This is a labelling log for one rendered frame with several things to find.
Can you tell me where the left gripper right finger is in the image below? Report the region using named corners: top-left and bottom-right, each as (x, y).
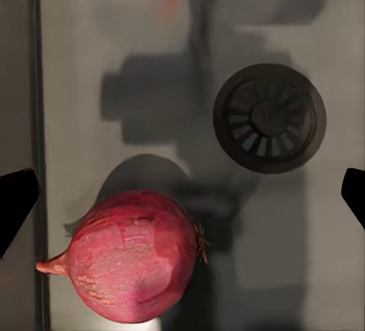
top-left (341, 168), bottom-right (365, 229)

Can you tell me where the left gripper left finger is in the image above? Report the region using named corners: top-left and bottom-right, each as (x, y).
top-left (0, 168), bottom-right (40, 259)

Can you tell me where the vidalia onion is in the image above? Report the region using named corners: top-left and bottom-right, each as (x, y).
top-left (36, 189), bottom-right (208, 324)

